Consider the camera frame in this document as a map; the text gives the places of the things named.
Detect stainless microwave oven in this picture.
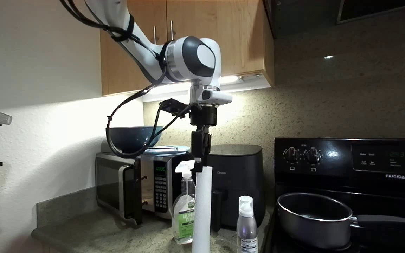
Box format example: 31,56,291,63
94,152,190,224

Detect black air fryer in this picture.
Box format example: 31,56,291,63
197,145,266,233

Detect blue plate with cable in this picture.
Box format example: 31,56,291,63
144,147,190,155

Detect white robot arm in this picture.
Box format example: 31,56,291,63
59,0,232,164

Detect large blue bowl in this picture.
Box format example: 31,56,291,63
110,127,162,154

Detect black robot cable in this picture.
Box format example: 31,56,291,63
59,0,200,161

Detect clear green-label spray bottle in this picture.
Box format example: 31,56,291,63
172,161,196,245

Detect black pot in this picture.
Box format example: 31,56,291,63
277,193,405,251

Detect black electric stove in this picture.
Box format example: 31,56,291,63
266,138,405,253

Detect small white-capped spray bottle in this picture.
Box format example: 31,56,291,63
236,196,259,253

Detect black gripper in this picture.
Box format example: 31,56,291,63
190,106,217,162

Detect wooden upper cabinets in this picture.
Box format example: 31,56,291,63
87,0,273,100

